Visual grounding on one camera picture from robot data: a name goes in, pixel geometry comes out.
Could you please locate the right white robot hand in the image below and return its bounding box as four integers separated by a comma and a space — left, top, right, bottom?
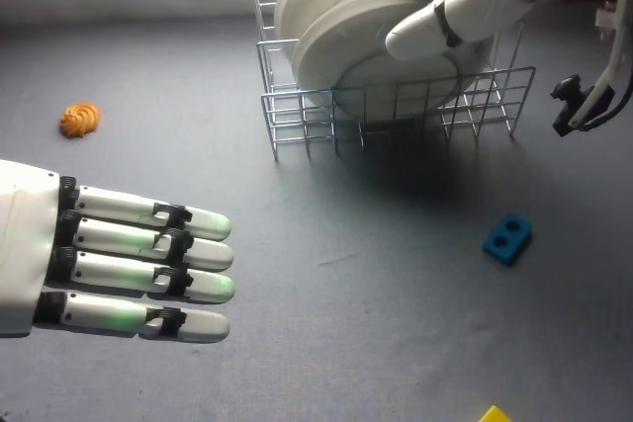
349, 0, 570, 62

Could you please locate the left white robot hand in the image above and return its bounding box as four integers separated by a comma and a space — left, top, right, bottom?
0, 159, 236, 344

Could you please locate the orange swirl cookie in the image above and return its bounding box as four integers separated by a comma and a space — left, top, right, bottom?
59, 102, 102, 140

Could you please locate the blue block with two holes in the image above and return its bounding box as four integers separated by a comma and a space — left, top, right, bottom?
482, 212, 536, 268

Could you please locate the yellow block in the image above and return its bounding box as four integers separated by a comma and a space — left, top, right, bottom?
478, 404, 513, 422

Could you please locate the silver wire dish rack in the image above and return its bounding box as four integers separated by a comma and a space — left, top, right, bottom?
246, 0, 538, 162

